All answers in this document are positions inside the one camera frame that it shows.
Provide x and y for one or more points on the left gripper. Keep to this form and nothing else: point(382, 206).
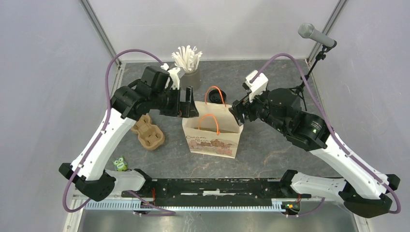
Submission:
point(184, 109)

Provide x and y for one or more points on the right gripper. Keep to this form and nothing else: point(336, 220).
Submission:
point(238, 107)

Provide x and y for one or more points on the brown paper takeout bag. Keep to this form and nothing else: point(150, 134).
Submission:
point(214, 132)

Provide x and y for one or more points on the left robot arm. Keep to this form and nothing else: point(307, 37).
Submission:
point(157, 89)

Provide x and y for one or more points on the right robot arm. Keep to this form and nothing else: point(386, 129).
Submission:
point(360, 188)

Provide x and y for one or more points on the grey straw holder cup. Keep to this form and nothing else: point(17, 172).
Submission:
point(191, 80)

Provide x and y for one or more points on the white wrapped straws bundle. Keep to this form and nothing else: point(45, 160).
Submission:
point(187, 58)

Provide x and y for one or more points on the black microphone stand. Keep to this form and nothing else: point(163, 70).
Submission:
point(299, 90)

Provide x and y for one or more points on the green owl number tile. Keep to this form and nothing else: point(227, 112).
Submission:
point(120, 164)

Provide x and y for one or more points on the grey microphone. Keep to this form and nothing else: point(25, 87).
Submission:
point(308, 31)

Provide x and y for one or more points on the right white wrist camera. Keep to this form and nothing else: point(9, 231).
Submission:
point(257, 87)

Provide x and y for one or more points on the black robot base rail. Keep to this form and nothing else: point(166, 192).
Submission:
point(216, 192)

